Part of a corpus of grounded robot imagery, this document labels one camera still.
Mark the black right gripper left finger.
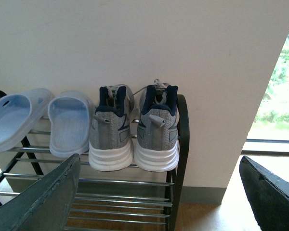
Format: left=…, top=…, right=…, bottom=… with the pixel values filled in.
left=0, top=154, right=80, bottom=231

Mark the light blue slide sandal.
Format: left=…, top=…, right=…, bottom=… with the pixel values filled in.
left=48, top=91, right=95, bottom=158
left=0, top=88, right=53, bottom=153

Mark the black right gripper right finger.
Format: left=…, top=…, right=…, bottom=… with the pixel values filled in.
left=239, top=156, right=289, bottom=231

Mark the grey sneaker white sole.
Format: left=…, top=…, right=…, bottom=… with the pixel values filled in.
left=134, top=79, right=180, bottom=172

